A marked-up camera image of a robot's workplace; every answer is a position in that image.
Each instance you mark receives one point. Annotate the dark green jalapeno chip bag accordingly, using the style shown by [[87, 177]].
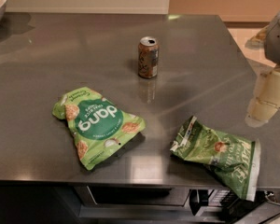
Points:
[[233, 160]]

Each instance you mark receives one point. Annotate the orange soda can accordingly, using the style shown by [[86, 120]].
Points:
[[148, 56]]

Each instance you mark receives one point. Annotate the light green Dang chip bag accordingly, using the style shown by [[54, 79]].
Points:
[[99, 128]]

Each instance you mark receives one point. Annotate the black microwave under counter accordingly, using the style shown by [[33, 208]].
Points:
[[195, 206]]

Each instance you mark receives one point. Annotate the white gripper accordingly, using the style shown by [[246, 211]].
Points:
[[278, 39]]

